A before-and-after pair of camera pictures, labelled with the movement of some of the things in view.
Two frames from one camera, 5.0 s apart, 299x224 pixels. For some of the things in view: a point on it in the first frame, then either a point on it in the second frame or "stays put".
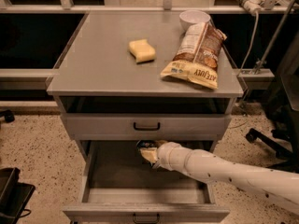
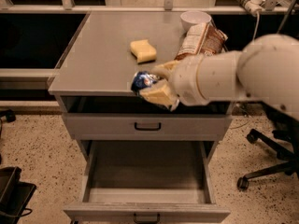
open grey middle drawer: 119,186 stays put
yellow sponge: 142,50 stays put
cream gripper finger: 150,153 → 162,92
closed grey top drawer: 147,126 stays put
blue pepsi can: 147,144 → 142,80
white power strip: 251,3 stays put
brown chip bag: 197,56 stays put
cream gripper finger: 162,142 → 169,64
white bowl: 192,17 stays put
